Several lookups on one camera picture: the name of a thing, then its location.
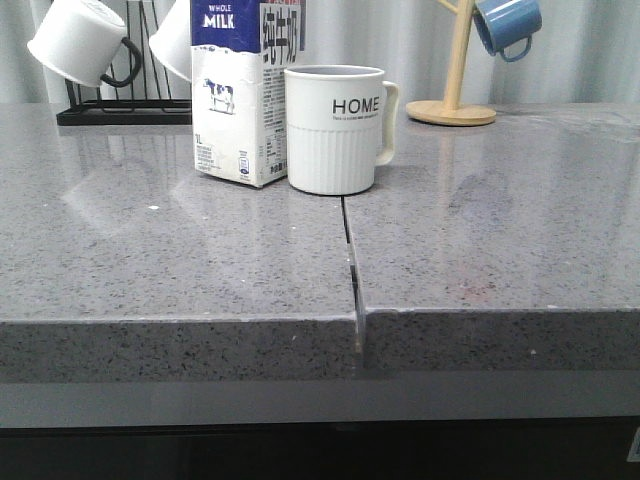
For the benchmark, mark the white ribbed HOME mug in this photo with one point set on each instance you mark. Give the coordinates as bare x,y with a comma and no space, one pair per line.
341,123

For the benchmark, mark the white blue milk carton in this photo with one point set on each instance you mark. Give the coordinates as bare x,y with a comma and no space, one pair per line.
239,52

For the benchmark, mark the wooden mug tree stand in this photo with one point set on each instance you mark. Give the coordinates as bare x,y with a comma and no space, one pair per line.
450,111

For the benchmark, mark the blue enamel mug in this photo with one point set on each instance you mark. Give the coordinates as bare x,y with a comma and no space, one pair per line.
501,24

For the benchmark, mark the black wire mug rack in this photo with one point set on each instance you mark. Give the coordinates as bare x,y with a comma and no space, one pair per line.
156,96

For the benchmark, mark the white mug black handle right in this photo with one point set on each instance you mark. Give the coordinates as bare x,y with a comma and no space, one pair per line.
171,43

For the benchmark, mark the white mug black handle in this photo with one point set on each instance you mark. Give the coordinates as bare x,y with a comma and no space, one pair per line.
171,43
79,40

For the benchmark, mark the white mug black handle left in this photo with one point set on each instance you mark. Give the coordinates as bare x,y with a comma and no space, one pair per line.
79,40

